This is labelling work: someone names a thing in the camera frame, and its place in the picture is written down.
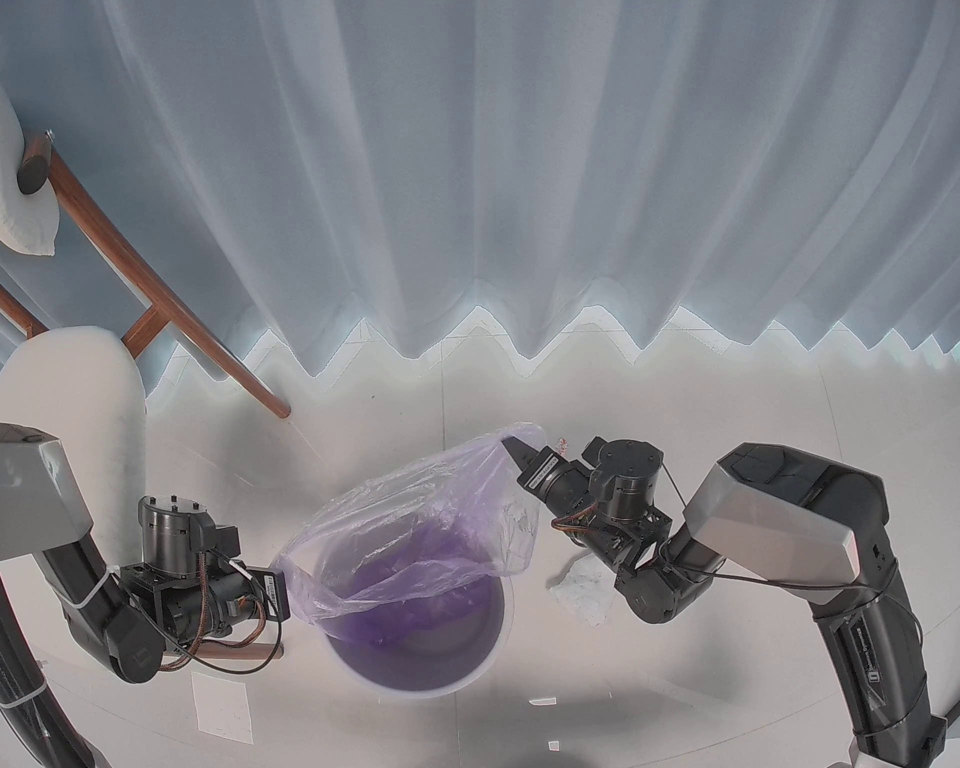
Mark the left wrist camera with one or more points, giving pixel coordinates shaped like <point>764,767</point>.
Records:
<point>221,541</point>

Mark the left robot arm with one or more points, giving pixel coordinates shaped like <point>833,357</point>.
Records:
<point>37,487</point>

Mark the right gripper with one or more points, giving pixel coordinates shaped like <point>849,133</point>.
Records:
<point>562,484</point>

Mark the pale blue curtain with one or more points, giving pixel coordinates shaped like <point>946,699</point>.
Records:
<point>487,150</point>

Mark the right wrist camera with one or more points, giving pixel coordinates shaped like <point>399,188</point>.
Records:
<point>592,454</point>

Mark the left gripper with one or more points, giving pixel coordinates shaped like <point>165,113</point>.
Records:
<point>266,596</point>

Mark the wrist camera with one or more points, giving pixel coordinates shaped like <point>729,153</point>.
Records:
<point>592,454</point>
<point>221,541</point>

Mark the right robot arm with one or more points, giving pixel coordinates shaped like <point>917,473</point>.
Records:
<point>780,517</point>

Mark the clear plastic wrapper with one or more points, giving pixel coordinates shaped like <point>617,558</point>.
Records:
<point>585,592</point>

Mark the white trash bin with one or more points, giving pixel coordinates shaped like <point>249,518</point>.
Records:
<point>491,660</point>

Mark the purple plastic bag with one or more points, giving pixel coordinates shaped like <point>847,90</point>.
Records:
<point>420,510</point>

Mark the wooden chair white cushions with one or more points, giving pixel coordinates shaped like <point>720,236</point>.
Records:
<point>67,450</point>

